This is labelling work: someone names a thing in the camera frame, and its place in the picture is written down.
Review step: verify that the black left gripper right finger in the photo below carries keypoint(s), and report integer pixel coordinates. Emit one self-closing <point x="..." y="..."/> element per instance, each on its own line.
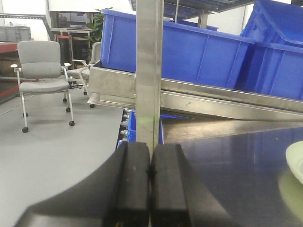
<point x="179" y="198"/>

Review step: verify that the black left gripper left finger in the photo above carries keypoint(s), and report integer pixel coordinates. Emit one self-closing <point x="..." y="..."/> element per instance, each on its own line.
<point x="114" y="195"/>

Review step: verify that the light green plate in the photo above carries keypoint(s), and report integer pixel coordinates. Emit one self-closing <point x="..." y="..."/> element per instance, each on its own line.
<point x="294" y="158"/>

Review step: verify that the blue bin lower shelf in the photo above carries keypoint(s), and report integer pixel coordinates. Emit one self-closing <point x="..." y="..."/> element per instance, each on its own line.
<point x="128" y="127"/>

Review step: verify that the stainless steel shelf rack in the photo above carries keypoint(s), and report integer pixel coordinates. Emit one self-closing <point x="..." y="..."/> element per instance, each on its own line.
<point x="149" y="94"/>

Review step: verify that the grey office chair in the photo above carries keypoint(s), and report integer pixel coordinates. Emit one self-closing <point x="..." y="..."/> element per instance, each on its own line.
<point x="80" y="76"/>
<point x="41" y="72"/>

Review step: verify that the blue plastic bin left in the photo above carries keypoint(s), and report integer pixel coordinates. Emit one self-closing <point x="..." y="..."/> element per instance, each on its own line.
<point x="191" y="54"/>

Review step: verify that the blue plastic bin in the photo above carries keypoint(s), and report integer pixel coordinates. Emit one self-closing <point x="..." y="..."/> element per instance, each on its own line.
<point x="273" y="65"/>
<point x="191" y="54"/>

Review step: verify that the green potted plant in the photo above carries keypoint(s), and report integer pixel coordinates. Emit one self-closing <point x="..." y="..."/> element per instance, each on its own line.
<point x="95" y="25"/>

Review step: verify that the blue plastic bin right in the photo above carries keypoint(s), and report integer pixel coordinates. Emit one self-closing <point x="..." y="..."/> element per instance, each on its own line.
<point x="273" y="65"/>

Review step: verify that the background metal shelving unit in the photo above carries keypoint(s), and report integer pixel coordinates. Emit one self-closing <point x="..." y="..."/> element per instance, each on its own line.
<point x="70" y="31"/>

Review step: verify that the red edged workbench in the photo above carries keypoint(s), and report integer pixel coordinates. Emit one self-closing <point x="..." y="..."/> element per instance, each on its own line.
<point x="8" y="79"/>

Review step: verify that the grey storage crate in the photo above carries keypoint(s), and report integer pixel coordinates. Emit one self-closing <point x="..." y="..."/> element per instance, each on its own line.
<point x="15" y="33"/>

